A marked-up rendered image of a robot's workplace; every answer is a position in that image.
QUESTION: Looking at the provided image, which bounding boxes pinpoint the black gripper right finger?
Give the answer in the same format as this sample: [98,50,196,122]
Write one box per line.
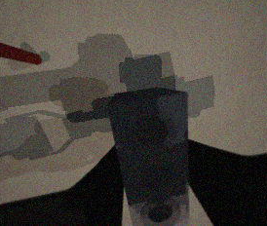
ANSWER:
[188,139,267,226]

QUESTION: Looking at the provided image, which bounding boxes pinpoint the dark red peg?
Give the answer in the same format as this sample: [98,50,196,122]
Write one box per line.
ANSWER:
[0,43,41,65]

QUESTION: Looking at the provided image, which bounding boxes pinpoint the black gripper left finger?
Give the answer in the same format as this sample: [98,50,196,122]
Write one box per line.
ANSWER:
[0,145,124,226]

